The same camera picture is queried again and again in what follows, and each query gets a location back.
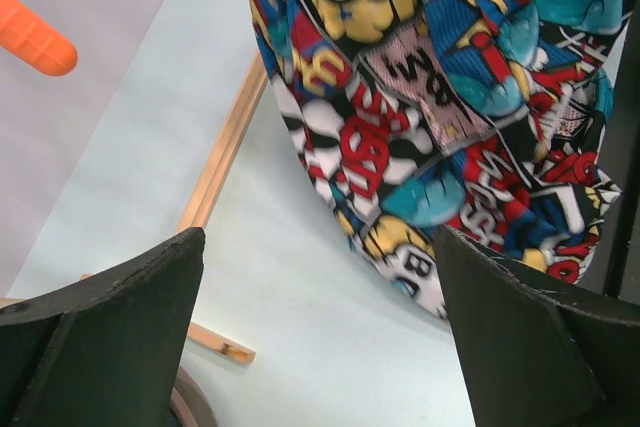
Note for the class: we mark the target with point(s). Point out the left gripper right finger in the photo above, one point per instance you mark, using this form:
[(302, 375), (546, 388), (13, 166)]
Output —
[(535, 350)]

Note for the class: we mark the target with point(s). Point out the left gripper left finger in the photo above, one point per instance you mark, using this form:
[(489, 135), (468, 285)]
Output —
[(103, 351)]

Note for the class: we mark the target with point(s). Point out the comic print shorts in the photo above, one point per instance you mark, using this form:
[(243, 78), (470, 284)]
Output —
[(483, 115)]

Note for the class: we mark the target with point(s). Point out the orange hanger left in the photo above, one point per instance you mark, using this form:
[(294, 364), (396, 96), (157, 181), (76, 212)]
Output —
[(28, 37)]

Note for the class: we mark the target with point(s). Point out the brown laundry basket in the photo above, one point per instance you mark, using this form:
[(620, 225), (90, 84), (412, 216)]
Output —
[(188, 404)]

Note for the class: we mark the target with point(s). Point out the wooden clothes rack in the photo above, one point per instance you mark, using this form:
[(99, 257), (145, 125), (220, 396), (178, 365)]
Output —
[(162, 149)]

